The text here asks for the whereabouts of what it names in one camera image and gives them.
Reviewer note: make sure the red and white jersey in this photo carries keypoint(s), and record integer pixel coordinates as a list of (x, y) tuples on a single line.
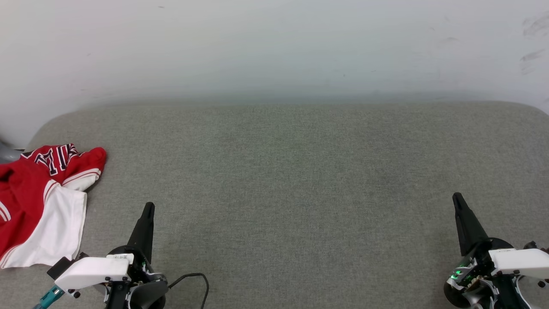
[(25, 197)]

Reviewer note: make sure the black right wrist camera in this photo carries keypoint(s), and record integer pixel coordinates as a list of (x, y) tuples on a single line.
[(532, 246)]

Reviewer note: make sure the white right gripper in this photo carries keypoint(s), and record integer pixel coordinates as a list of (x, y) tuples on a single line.
[(514, 262)]

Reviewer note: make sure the grey plastic object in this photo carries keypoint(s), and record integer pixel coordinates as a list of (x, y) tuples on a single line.
[(6, 152)]

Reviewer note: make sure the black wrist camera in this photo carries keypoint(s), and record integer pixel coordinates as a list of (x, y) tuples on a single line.
[(532, 246), (60, 267)]

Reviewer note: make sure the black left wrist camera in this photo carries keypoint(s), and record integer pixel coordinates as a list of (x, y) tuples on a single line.
[(60, 267)]

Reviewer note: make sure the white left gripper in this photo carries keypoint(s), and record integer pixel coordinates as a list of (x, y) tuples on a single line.
[(94, 270)]

